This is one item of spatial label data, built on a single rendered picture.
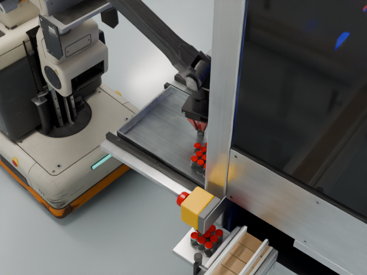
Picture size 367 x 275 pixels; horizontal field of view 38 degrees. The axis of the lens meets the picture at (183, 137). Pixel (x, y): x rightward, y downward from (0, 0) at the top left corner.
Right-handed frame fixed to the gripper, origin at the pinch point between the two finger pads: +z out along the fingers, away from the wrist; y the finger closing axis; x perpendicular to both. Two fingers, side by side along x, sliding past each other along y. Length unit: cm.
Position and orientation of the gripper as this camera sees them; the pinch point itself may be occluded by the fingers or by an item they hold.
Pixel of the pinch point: (200, 128)
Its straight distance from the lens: 161.2
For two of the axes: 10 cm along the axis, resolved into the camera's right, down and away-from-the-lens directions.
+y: 9.2, 2.9, -2.8
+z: 0.1, 6.7, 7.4
